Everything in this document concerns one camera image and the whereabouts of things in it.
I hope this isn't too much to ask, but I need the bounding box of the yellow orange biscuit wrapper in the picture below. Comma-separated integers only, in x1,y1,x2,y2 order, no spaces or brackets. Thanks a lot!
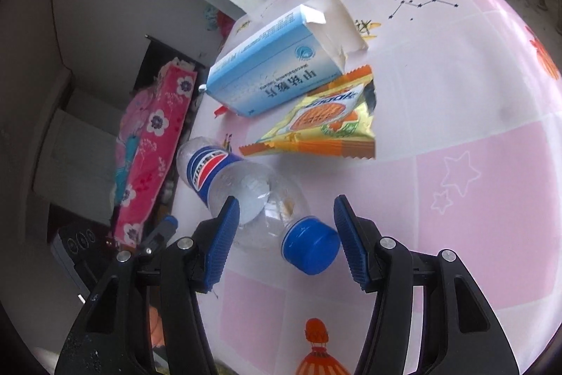
238,65,377,160

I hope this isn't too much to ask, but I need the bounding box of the black bed frame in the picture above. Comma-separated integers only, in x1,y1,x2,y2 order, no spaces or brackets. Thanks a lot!
132,33,207,95

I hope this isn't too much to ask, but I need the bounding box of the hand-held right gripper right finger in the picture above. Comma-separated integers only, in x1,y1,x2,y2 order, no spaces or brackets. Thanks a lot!
334,195,519,375

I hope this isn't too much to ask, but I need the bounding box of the pink floral blanket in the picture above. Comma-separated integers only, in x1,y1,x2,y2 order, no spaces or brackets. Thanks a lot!
109,59,198,246

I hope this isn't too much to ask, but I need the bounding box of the black device with dials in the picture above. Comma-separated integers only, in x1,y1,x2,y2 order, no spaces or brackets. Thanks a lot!
49,223,110,292

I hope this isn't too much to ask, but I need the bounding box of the light blue medicine box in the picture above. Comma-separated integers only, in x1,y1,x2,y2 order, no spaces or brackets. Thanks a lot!
205,0,370,117

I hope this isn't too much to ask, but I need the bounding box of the clear plastic bottle blue cap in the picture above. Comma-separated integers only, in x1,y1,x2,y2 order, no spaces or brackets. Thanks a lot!
176,135,341,276

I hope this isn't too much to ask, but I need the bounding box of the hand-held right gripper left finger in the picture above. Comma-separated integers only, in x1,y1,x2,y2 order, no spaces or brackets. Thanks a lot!
55,196,241,375

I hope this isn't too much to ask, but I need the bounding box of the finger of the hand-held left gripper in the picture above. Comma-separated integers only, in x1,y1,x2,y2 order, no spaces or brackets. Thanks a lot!
139,214,178,259

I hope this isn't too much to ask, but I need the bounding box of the pile of colourful bags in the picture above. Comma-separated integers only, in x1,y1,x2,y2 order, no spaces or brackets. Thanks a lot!
204,4,235,37

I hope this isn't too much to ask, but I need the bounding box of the pink white patterned tablecloth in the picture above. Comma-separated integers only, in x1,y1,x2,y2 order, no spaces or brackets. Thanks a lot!
164,0,562,375

